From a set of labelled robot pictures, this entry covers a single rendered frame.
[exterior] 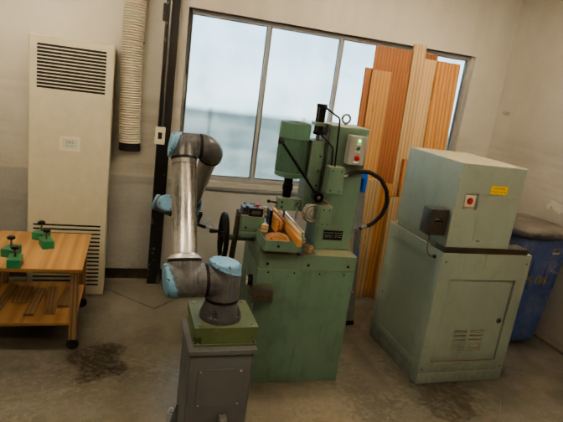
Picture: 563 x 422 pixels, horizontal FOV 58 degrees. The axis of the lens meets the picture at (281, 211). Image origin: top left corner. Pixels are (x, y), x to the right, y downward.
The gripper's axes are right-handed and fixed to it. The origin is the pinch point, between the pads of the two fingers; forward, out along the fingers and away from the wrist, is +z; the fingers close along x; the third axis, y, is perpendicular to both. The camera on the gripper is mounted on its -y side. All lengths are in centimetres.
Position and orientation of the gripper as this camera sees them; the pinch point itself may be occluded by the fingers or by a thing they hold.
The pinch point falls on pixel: (210, 229)
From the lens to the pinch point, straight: 301.6
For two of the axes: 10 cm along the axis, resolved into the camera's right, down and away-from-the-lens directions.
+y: 4.5, -8.8, -1.4
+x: -2.3, -2.7, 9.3
